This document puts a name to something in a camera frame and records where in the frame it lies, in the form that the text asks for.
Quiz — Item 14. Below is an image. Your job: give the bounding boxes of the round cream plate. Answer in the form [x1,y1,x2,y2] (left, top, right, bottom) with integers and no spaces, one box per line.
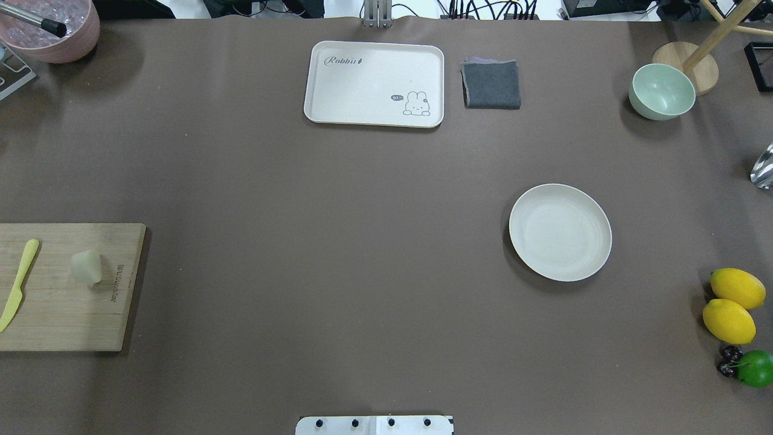
[508,184,613,283]

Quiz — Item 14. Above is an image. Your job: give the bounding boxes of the wooden cutting board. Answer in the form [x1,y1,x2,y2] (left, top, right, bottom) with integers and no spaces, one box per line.
[1,223,146,352]

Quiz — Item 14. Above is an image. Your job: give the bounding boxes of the cream rabbit tray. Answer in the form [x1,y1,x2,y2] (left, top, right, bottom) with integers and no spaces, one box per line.
[303,40,445,129]

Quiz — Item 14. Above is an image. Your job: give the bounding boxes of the yellow lemon near lime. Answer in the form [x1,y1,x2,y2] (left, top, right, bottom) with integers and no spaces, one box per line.
[702,299,757,345]

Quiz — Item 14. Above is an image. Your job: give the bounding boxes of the yellow lemon far end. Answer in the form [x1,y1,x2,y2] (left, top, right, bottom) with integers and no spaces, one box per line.
[710,268,766,309]

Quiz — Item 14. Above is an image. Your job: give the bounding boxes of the green lime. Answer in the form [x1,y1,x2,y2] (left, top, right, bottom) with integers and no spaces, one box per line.
[737,350,772,388]

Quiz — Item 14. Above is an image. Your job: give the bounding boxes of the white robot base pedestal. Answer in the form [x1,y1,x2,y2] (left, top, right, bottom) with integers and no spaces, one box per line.
[295,414,455,434]

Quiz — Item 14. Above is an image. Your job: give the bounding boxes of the mint green bowl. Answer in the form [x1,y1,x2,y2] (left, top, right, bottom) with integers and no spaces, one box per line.
[627,63,696,121]

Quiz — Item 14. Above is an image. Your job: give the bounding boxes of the grey folded cloth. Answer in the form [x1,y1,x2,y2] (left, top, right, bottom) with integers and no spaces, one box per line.
[461,58,522,110]

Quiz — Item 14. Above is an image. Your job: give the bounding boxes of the wooden mug tree stand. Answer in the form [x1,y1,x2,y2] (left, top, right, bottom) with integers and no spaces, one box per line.
[651,1,771,96]

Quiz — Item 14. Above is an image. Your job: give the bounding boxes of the metal ice scoop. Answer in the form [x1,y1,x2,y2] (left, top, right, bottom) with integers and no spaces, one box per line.
[749,143,773,189]

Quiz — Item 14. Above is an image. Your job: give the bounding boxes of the dark cherries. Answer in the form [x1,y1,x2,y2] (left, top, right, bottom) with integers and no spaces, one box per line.
[716,344,745,378]

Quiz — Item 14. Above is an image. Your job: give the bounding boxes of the yellow plastic knife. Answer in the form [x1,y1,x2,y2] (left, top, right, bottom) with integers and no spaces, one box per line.
[1,239,40,333]

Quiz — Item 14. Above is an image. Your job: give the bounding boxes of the pink bowl with ice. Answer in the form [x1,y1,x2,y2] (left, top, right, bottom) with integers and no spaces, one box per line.
[1,1,100,63]

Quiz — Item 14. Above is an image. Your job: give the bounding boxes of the metal muddler stick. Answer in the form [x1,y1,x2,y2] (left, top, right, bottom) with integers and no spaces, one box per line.
[1,1,67,38]

